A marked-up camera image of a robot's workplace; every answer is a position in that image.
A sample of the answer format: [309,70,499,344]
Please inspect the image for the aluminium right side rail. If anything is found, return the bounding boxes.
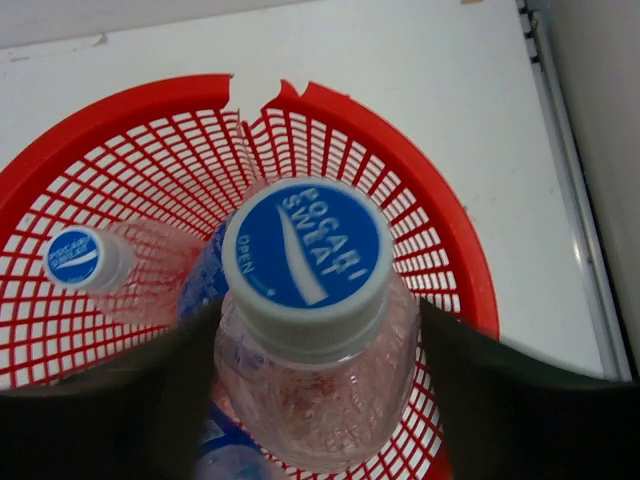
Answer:
[516,1,634,380]

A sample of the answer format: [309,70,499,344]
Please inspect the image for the blue label bottle back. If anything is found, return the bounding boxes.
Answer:
[192,403,286,480]

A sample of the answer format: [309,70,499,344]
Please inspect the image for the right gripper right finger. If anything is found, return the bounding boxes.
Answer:
[419,300,639,479]

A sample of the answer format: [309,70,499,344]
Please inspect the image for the clear bottle white cap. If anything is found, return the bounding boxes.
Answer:
[215,177,419,473]
[43,219,205,326]

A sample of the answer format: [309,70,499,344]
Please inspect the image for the red mesh plastic bin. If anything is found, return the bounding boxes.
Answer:
[1,74,499,388]

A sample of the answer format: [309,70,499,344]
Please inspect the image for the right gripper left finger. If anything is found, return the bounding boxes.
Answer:
[1,301,221,479]

